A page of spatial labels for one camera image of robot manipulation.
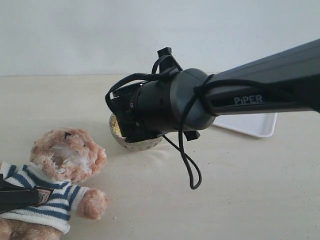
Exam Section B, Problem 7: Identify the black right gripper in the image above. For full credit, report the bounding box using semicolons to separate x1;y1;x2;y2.
104;46;201;144

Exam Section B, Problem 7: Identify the beige teddy bear striped sweater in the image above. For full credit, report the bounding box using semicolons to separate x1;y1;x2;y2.
0;128;108;240

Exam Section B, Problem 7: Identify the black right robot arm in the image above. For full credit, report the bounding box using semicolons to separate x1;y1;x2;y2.
105;40;320;143

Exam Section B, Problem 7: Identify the steel bowl of yellow grain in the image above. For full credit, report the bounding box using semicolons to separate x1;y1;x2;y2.
108;113;162;152

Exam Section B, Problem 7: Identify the white rectangular plastic tray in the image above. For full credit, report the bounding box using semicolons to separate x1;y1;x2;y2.
212;113;277;138

